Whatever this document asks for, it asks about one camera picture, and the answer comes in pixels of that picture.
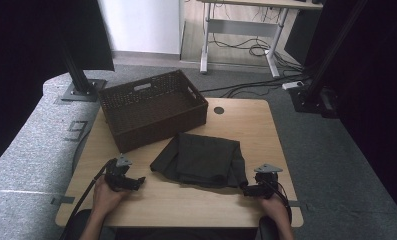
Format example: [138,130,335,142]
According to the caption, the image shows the black floor cables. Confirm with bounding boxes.
[199,73,312,100]

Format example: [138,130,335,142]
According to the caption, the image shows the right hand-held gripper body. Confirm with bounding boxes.
[253,163,284,201]

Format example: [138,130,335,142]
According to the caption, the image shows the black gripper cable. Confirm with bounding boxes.
[58,158,117,240]
[261,178,293,225]

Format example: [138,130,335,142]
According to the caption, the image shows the white-legged desk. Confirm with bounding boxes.
[196,0,324,79]

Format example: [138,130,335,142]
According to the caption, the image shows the person's right hand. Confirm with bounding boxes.
[258,193,290,224]

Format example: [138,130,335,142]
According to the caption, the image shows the white power strip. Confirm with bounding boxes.
[281,80,305,91]

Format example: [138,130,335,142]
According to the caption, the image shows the dark curtain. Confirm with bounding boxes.
[0,0,116,176]
[302,0,397,226]

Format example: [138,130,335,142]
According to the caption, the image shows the brown woven basket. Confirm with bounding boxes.
[97,68,210,154]

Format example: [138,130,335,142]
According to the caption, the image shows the black slanted stand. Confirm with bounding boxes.
[287,0,370,120]

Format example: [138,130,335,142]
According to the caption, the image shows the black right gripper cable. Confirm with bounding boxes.
[261,178,293,225]

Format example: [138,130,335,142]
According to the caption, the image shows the black stand with base plate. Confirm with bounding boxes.
[56,31,108,103]

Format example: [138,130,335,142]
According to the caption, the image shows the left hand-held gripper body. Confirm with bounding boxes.
[104,153,136,193]

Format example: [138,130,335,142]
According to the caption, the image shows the white panel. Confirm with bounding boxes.
[97,0,186,56]

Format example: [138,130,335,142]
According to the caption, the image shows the dark garment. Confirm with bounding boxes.
[149,131,250,190]

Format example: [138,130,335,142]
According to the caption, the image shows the person's left hand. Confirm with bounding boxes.
[91,175,131,218]

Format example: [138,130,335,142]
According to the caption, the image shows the tangled cables under desk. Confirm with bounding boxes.
[208,35,304,73]

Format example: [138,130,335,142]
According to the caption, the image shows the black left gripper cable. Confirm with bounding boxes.
[58,158,117,240]

